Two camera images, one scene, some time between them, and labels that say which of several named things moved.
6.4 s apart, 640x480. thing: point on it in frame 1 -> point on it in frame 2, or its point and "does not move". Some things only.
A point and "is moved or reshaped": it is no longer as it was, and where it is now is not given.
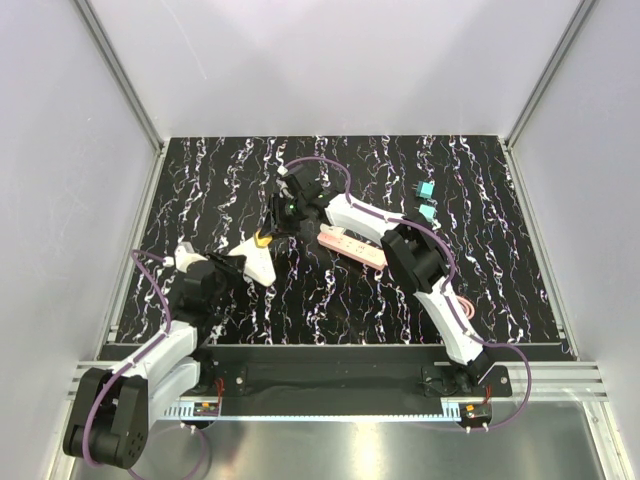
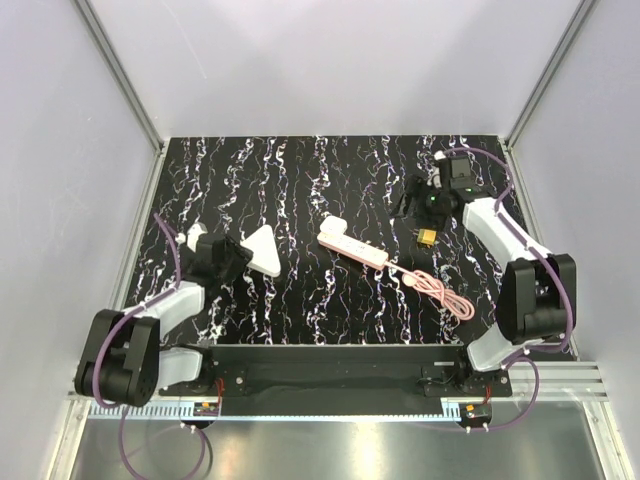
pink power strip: x=355 y=249 does not move
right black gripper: x=274 y=221 -> x=412 y=190
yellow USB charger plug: x=262 y=242 is moved or reshaped
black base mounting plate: x=338 y=381 does not move
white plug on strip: x=331 y=229 does not move
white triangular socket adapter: x=259 y=265 is moved or reshaped
